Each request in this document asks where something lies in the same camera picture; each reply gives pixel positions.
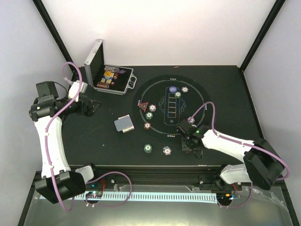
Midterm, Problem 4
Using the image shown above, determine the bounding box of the blue white chip stack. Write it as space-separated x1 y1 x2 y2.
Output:
163 146 172 155

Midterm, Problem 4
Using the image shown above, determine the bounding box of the blue backed card deck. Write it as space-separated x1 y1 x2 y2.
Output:
114 115 134 133

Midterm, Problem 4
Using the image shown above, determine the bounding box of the brown chip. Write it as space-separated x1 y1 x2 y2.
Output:
144 122 151 129

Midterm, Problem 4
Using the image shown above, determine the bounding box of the green poker chip stack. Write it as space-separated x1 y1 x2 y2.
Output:
143 144 152 153

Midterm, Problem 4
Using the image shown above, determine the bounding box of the blue white chip top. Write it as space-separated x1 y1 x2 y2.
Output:
181 87 189 93

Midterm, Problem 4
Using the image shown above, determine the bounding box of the purple small blind button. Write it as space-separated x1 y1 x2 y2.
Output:
169 86 177 93

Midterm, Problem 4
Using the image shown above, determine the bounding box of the red triangular all-in marker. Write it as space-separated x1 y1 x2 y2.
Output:
138 102 148 112

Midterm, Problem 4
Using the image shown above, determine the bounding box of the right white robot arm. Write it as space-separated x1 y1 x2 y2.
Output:
176 120 285 190

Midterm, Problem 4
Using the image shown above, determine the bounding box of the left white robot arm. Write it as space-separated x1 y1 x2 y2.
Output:
29 81 101 204

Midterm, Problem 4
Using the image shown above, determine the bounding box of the orange black chip roll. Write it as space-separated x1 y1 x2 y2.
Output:
97 83 110 89

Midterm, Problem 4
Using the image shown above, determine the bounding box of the yellow big blind button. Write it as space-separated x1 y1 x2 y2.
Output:
104 71 114 77

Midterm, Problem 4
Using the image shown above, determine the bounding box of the open aluminium poker case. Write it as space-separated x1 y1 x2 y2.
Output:
84 39 137 95

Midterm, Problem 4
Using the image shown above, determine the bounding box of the round black poker mat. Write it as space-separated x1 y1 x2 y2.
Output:
133 75 212 144

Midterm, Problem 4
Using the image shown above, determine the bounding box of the purple chip roll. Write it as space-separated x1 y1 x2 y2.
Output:
104 65 120 73

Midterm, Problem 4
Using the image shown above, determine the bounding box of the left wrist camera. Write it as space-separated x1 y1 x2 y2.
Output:
36 81 59 99

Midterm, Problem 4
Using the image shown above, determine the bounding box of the black aluminium rail base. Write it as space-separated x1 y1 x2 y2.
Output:
35 164 285 191

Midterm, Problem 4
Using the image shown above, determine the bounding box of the white slotted cable duct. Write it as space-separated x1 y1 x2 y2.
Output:
75 191 217 204

